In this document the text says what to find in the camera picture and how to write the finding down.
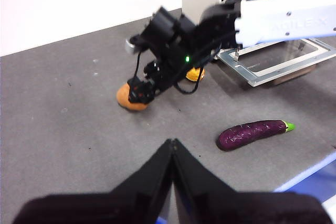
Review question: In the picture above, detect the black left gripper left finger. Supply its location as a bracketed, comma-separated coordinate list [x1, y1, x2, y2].
[13, 138, 173, 224]

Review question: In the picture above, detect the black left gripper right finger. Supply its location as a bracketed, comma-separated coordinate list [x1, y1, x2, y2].
[172, 138, 334, 224]

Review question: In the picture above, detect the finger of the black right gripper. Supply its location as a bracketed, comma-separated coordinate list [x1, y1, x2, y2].
[128, 77, 156, 104]

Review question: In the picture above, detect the brown potato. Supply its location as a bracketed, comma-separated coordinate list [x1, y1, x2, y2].
[116, 82, 149, 112]

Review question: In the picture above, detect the glass oven door with handle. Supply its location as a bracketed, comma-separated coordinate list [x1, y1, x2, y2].
[216, 37, 336, 88]

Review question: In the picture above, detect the white toaster oven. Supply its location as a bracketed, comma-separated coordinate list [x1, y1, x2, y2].
[181, 0, 336, 87]

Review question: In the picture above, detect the yellow toy corn cob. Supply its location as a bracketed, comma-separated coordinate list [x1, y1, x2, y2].
[185, 67, 206, 82]

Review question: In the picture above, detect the purple toy eggplant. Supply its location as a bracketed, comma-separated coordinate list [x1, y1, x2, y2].
[216, 120, 297, 152]

